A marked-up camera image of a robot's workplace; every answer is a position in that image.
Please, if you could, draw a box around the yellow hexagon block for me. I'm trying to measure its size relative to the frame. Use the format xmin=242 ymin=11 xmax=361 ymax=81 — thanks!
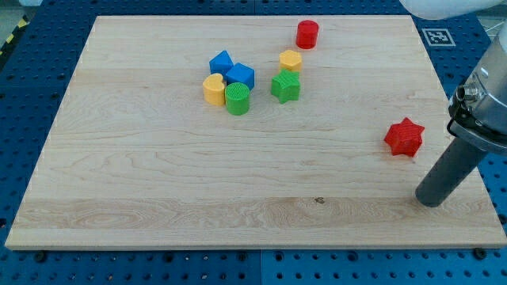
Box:
xmin=279 ymin=50 xmax=303 ymax=72

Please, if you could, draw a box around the red star block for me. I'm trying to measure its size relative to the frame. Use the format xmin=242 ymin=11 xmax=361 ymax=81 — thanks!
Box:
xmin=384 ymin=117 xmax=425 ymax=158

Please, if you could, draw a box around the green star block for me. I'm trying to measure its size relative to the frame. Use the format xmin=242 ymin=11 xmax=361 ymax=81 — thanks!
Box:
xmin=271 ymin=69 xmax=301 ymax=104

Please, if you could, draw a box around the yellow heart block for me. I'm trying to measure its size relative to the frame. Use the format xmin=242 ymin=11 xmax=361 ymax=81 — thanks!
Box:
xmin=202 ymin=73 xmax=226 ymax=106

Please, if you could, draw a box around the white fiducial marker tag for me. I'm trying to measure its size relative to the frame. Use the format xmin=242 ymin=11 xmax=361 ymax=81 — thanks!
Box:
xmin=422 ymin=28 xmax=456 ymax=47

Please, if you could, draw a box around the green cylinder block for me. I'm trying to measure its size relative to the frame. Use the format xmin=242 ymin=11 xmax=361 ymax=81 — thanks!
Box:
xmin=225 ymin=82 xmax=250 ymax=116

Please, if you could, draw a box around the blue cube block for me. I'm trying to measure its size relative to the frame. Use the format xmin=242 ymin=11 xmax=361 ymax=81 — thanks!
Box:
xmin=226 ymin=63 xmax=255 ymax=90

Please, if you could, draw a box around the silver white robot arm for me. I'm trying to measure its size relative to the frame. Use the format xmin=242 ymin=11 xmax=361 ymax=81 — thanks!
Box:
xmin=401 ymin=0 xmax=506 ymax=155

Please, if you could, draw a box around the wooden board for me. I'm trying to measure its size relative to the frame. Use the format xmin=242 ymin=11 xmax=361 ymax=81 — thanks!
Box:
xmin=6 ymin=15 xmax=506 ymax=250

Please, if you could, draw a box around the red cylinder block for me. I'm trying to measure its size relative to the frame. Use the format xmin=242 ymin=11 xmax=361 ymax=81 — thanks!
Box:
xmin=295 ymin=20 xmax=319 ymax=49

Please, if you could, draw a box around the blue pentagon block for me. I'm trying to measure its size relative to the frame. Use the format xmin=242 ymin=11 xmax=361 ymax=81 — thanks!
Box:
xmin=209 ymin=50 xmax=234 ymax=76

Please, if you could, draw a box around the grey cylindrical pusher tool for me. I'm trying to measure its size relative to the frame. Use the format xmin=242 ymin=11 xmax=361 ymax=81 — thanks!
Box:
xmin=415 ymin=138 xmax=487 ymax=207

